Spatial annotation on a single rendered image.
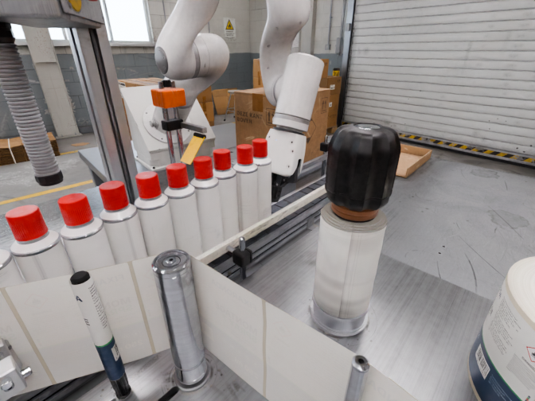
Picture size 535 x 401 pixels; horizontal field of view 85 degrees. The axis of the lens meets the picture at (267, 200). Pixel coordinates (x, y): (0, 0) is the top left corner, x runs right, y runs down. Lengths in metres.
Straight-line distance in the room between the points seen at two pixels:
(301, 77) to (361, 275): 0.44
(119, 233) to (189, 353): 0.20
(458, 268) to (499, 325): 0.35
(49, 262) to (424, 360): 0.51
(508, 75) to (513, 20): 0.57
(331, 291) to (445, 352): 0.18
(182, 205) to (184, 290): 0.22
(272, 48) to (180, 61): 0.30
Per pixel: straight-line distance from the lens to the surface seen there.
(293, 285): 0.55
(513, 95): 4.60
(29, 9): 0.44
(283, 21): 0.68
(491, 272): 0.81
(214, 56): 0.99
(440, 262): 0.78
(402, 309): 0.55
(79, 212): 0.45
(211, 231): 0.57
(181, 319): 0.35
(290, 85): 0.68
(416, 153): 1.49
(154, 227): 0.50
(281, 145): 0.68
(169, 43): 0.94
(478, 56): 4.68
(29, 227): 0.45
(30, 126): 0.52
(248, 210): 0.62
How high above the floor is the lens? 1.26
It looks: 27 degrees down
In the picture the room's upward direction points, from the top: straight up
